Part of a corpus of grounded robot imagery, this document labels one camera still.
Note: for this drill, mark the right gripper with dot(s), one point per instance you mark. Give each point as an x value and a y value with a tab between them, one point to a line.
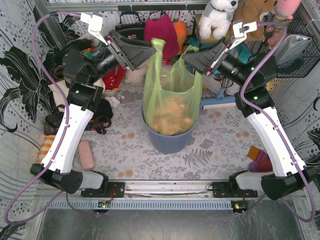
214	60

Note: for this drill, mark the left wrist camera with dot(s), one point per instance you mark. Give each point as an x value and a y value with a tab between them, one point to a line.
95	23

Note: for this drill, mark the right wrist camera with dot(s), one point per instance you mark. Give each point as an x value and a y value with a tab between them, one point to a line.
240	31

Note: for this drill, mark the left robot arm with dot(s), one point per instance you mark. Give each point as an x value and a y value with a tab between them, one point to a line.
80	105

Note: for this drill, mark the black handbag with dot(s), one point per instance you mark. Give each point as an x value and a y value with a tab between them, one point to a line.
134	31

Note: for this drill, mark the pink glasses case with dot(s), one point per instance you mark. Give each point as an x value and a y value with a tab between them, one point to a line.
86	157

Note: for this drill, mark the dark brown strap bag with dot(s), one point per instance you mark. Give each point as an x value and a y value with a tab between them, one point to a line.
100	121

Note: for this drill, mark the orange plush toy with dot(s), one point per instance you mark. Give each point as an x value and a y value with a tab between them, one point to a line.
182	33

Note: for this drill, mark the black wire basket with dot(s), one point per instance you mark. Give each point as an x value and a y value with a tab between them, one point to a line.
302	66

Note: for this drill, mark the brown teddy bear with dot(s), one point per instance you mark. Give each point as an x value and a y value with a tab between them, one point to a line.
250	11

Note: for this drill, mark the cream tote bag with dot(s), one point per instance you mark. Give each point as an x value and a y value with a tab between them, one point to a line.
57	96

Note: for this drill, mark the pink plush toy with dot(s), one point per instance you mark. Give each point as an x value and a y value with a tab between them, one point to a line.
284	10

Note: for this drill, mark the blue broom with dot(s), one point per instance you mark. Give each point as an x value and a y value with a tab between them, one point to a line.
217	102

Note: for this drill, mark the white fluffy plush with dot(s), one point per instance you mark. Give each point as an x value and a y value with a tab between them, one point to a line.
136	76

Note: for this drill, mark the red cloth in basket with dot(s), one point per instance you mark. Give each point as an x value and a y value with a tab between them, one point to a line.
113	79

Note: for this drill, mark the crumpled brown paper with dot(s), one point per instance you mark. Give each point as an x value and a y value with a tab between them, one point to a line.
172	117

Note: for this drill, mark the magenta hanging bag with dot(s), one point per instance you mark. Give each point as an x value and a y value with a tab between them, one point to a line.
163	29

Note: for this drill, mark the white dog plush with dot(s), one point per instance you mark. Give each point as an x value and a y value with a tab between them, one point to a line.
216	18

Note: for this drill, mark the purple orange sock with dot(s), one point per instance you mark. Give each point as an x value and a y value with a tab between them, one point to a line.
260	161

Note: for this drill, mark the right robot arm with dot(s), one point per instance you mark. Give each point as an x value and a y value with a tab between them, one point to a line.
289	172

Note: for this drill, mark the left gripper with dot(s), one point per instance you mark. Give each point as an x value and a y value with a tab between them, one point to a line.
119	51

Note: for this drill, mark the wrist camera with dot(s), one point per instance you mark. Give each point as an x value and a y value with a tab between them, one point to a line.
240	31
95	23

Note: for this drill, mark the colourful printed cloth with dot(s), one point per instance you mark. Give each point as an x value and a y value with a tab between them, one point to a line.
93	51

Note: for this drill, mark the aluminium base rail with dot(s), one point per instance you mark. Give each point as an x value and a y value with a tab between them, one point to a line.
158	195

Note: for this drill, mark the blue trash bin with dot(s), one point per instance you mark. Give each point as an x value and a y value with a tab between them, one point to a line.
168	144

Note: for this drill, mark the orange checked cloth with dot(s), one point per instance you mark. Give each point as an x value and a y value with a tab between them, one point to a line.
45	147

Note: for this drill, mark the black round hat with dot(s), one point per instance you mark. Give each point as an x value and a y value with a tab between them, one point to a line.
78	45

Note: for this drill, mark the green trash bag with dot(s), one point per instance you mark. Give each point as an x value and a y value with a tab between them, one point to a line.
162	82

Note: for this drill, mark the silver foil pouch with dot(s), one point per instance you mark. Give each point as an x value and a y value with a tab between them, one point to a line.
291	48

